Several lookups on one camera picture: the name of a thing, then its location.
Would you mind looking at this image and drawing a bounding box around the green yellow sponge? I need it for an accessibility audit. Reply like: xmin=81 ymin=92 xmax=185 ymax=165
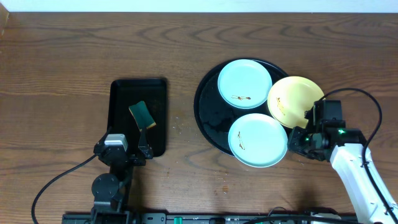
xmin=129 ymin=101 xmax=156 ymax=131

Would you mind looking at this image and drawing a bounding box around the yellow plate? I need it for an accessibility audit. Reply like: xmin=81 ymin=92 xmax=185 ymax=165
xmin=267 ymin=76 xmax=324 ymax=128

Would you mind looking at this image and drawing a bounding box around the light blue plate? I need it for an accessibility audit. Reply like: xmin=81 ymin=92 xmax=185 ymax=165
xmin=228 ymin=113 xmax=288 ymax=168
xmin=217 ymin=59 xmax=272 ymax=110

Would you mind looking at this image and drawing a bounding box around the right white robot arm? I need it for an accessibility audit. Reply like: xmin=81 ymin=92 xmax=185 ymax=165
xmin=288 ymin=100 xmax=397 ymax=223

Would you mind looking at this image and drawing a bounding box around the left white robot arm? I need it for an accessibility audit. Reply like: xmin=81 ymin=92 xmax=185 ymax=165
xmin=89 ymin=128 xmax=154 ymax=224

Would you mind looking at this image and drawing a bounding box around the black rectangular tray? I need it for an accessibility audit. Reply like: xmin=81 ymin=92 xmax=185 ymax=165
xmin=108 ymin=78 xmax=168 ymax=157

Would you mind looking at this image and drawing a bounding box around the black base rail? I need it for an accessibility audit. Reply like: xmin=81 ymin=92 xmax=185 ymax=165
xmin=61 ymin=211 xmax=299 ymax=224

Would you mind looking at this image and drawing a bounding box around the left black cable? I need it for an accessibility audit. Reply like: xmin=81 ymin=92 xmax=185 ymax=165
xmin=30 ymin=154 xmax=98 ymax=224

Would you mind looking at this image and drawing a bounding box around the black cable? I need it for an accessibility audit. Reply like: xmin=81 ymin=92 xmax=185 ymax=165
xmin=318 ymin=87 xmax=398 ymax=218
xmin=30 ymin=154 xmax=98 ymax=224

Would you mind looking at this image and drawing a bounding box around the right black cable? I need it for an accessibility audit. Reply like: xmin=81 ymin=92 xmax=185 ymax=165
xmin=318 ymin=87 xmax=398 ymax=218

